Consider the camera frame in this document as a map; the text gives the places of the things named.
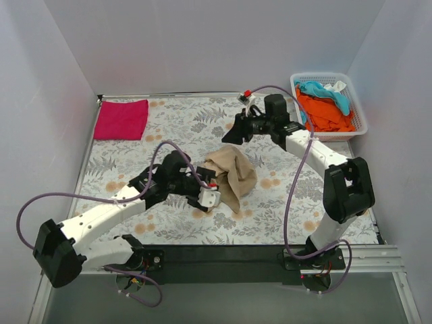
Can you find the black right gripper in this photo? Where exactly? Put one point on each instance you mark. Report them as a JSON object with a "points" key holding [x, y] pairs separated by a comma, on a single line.
{"points": [[243, 125]]}

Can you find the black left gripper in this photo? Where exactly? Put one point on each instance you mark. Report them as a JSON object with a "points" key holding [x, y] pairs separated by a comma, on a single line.
{"points": [[201, 185]]}

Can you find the beige t shirt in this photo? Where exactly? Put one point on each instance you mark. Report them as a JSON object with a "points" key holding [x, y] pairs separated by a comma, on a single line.
{"points": [[235, 174]]}

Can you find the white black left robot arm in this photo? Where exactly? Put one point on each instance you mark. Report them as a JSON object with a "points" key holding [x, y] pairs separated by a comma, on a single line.
{"points": [[63, 250]]}

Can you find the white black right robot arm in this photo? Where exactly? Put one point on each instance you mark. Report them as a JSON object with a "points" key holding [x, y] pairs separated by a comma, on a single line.
{"points": [[347, 186]]}

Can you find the floral patterned table mat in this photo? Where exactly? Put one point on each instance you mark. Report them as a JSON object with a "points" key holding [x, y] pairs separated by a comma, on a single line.
{"points": [[267, 196]]}

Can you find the teal t shirt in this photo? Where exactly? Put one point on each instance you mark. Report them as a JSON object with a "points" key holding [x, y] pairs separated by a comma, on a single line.
{"points": [[316, 89]]}

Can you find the orange t shirt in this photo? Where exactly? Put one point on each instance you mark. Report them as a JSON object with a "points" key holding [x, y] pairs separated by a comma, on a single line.
{"points": [[322, 114]]}

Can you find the folded pink t shirt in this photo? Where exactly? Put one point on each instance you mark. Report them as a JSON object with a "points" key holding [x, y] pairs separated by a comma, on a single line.
{"points": [[121, 121]]}

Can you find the white plastic laundry basket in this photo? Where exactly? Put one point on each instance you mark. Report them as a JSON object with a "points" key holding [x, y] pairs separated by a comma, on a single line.
{"points": [[358, 117]]}

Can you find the white cloth in basket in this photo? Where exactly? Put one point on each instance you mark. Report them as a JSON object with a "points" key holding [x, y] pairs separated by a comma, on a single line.
{"points": [[338, 86]]}

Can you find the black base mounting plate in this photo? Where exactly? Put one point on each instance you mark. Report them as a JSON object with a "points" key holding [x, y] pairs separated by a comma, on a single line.
{"points": [[228, 264]]}

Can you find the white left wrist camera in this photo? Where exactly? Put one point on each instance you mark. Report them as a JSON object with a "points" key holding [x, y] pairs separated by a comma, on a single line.
{"points": [[209, 197]]}

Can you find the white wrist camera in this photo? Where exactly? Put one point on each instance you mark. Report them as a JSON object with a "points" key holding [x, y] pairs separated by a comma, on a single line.
{"points": [[244, 97], [209, 197]]}

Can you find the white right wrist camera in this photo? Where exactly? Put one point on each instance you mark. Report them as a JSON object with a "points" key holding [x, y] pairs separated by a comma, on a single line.
{"points": [[244, 97]]}

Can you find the aluminium frame rail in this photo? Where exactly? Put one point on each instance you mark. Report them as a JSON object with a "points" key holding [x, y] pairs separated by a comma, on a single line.
{"points": [[373, 288]]}

